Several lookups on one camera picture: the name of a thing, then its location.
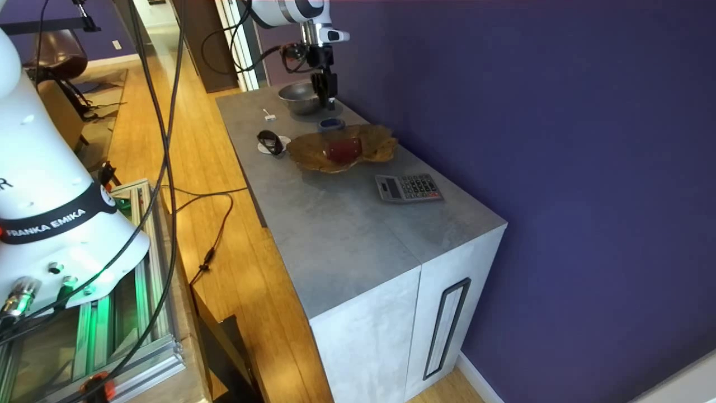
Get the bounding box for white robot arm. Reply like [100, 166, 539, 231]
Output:
[0, 30, 149, 319]

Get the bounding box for black sunglasses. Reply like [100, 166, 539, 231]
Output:
[257, 130, 282, 154]

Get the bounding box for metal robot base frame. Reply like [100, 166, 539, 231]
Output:
[0, 181, 188, 403]

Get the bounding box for grey cabinet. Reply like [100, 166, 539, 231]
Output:
[219, 88, 508, 403]

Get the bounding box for grey calculator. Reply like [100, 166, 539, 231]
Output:
[376, 176, 442, 204]

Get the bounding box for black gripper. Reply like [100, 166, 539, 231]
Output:
[301, 22, 348, 110]

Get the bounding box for brown wooden burl tray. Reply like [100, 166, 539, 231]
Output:
[289, 124, 397, 176]

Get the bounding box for black cable on floor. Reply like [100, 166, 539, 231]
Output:
[158, 184, 253, 290]

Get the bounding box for black office chair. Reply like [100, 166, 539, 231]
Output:
[28, 30, 93, 121]

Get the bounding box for silver metal bowl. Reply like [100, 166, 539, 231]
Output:
[277, 84, 321, 116]

